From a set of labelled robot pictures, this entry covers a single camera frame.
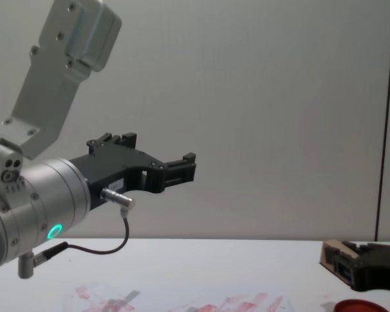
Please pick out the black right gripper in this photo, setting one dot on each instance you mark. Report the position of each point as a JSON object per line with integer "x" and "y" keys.
{"x": 383, "y": 266}

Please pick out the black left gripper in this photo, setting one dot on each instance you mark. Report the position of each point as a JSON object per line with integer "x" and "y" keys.
{"x": 117, "y": 162}

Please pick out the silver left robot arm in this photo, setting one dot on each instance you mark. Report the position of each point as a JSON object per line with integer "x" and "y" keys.
{"x": 52, "y": 195}

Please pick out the brown cardboard tray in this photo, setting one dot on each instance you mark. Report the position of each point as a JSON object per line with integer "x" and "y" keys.
{"x": 332, "y": 242}

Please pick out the red round lid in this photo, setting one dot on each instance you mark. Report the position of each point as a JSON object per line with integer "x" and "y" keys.
{"x": 360, "y": 306}

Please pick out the white red-stained table cloth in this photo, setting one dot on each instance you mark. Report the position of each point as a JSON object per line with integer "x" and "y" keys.
{"x": 195, "y": 269}

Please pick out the thin dark vertical pole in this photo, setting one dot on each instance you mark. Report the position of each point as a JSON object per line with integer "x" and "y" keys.
{"x": 386, "y": 123}

